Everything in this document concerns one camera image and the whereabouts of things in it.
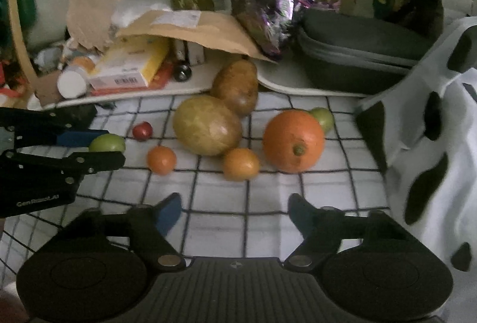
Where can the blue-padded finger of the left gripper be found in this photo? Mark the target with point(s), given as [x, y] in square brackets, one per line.
[84, 138]

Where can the small green lime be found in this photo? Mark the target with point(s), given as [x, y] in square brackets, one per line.
[324, 117]

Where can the small red fruit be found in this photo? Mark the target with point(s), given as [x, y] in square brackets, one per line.
[142, 131]

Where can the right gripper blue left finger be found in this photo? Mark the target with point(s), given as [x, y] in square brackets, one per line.
[149, 226]

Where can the brown paper envelope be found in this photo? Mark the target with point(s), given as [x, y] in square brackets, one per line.
[209, 29]

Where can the white cap orange bottle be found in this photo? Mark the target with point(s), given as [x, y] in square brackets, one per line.
[73, 82]

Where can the black zip case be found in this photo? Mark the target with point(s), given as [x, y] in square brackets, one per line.
[355, 54]

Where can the brown pear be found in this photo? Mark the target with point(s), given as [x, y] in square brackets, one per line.
[237, 86]

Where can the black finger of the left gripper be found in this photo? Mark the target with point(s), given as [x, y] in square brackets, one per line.
[93, 162]

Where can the white tray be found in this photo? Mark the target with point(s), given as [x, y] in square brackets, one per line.
[286, 77]

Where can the small orange tangerine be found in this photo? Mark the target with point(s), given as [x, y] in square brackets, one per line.
[161, 160]

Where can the small black bottle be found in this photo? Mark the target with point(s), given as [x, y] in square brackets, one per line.
[182, 70]

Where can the wooden chair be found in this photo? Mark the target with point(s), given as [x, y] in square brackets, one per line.
[21, 16]

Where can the torn brown paper bag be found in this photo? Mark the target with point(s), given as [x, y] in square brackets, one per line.
[89, 23]

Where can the checked white tablecloth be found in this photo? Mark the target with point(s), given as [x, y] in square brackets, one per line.
[219, 218]

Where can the cow print cloth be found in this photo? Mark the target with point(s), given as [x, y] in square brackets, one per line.
[422, 134]

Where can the yellow white medicine box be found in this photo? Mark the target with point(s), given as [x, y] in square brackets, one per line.
[131, 62]

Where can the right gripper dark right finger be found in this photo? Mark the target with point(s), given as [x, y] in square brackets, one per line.
[322, 232]

